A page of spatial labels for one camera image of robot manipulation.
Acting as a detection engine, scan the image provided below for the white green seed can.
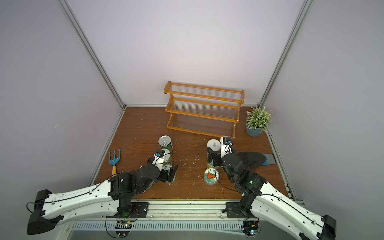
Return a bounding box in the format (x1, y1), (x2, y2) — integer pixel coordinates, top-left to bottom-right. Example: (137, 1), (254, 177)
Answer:
(163, 149), (173, 166)

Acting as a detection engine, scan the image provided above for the strawberry seed can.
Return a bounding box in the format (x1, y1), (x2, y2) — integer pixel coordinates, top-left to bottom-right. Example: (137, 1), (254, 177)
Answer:
(203, 168), (220, 186)

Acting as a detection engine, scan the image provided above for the watermelon seed can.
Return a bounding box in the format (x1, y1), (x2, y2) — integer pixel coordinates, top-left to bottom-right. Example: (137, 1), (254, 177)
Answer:
(158, 135), (174, 153)

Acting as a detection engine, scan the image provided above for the yellow green lidded seed jar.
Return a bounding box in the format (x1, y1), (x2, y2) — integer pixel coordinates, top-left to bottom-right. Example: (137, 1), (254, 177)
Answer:
(207, 156), (222, 169)

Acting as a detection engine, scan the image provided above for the white black seed can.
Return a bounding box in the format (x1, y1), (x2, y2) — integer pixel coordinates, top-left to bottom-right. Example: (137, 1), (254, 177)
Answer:
(207, 139), (222, 157)

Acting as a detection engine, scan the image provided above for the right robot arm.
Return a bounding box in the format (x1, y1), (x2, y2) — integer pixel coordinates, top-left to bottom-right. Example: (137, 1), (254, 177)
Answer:
(207, 148), (337, 240)

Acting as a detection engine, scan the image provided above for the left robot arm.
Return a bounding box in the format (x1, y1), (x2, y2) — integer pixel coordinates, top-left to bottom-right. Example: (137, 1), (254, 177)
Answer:
(27, 165), (178, 235)

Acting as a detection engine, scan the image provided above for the wooden three-tier shelf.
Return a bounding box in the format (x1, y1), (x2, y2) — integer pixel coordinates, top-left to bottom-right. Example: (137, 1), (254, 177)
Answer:
(164, 81), (245, 139)

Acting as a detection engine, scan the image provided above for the potted green plant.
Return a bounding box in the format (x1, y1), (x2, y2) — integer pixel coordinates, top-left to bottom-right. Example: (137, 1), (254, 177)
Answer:
(246, 107), (272, 137)

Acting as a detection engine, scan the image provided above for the left controller board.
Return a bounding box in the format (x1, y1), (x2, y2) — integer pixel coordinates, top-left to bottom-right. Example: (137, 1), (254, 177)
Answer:
(115, 221), (133, 238)

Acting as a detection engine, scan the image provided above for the controller board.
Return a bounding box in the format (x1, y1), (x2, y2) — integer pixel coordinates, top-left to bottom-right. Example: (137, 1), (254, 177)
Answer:
(115, 221), (133, 238)
(242, 221), (261, 237)

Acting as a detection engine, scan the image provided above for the right controller board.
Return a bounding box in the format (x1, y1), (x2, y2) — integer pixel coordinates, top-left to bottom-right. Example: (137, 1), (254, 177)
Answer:
(242, 221), (261, 237)

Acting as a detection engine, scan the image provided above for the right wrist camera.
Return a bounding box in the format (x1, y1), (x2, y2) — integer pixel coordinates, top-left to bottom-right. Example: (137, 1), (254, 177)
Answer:
(220, 137), (234, 158)

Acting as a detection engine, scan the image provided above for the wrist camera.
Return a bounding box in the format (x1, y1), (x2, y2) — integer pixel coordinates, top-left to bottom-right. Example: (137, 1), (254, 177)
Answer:
(220, 137), (234, 158)
(147, 149), (165, 171)

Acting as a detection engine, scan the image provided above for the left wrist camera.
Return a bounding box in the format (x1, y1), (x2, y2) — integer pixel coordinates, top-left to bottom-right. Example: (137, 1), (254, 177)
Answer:
(147, 149), (165, 171)

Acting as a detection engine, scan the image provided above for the aluminium rail frame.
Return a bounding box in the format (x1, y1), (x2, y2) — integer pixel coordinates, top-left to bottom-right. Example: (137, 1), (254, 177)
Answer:
(56, 200), (265, 240)

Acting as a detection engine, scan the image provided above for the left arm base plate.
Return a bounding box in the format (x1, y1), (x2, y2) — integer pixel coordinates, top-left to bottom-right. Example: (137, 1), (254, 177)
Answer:
(108, 202), (150, 219)

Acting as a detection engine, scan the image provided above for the blue garden fork yellow handle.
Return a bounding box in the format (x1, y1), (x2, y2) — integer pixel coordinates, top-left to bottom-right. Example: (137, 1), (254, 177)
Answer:
(109, 149), (121, 177)

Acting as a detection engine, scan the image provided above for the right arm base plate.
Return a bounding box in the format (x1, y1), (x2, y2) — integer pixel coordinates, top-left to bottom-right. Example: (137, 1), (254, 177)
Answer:
(222, 202), (255, 219)

